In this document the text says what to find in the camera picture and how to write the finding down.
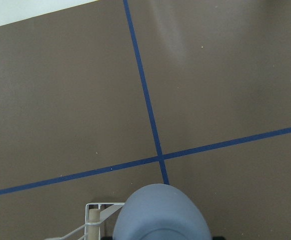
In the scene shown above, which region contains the light blue cup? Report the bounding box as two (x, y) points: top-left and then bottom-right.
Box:
(112, 183), (213, 240)

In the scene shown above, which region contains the blue tape line lengthwise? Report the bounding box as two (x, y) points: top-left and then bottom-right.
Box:
(123, 0), (170, 185)

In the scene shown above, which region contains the blue tape line crosswise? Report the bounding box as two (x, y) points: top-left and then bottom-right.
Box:
(0, 127), (291, 196)

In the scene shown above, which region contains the white wire cup holder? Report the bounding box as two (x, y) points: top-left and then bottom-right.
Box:
(46, 202), (125, 240)

